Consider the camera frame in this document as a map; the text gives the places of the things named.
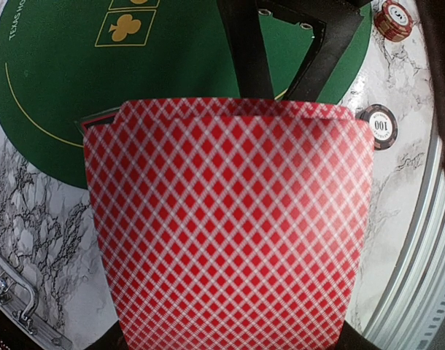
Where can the front aluminium rail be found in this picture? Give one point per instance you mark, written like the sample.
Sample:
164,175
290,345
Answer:
413,307

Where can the red playing card deck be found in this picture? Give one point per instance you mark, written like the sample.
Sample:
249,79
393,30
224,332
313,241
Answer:
230,223

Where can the brown poker chip stack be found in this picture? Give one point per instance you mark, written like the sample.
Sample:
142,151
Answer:
383,124

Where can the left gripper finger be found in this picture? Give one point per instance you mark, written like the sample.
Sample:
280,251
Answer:
245,39

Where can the triangular all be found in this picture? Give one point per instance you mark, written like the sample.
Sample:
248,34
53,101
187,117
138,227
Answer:
100,118

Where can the round green poker mat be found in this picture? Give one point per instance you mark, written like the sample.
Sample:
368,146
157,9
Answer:
64,60

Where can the orange poker chip stack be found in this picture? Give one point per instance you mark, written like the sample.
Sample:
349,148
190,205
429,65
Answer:
393,21

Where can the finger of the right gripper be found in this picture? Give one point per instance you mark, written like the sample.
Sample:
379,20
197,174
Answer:
334,24

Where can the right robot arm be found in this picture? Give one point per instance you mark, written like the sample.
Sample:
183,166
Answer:
432,17

